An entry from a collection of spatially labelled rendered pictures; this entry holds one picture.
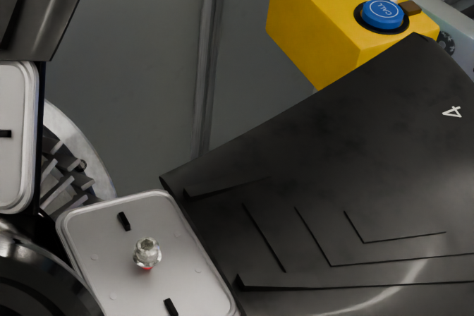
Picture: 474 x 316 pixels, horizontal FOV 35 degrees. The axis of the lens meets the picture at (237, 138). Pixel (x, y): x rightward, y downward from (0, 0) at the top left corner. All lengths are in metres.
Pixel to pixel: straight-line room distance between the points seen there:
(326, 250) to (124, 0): 0.84
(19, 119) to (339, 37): 0.46
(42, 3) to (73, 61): 0.90
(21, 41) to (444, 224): 0.25
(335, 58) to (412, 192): 0.33
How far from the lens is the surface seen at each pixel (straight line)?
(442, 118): 0.49
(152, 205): 0.39
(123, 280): 0.36
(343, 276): 0.38
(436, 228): 0.43
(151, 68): 1.28
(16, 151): 0.32
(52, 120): 0.53
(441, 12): 0.94
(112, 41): 1.21
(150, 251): 0.35
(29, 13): 0.31
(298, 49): 0.80
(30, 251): 0.29
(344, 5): 0.76
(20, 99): 0.32
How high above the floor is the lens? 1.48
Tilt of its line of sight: 44 degrees down
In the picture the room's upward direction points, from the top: 8 degrees clockwise
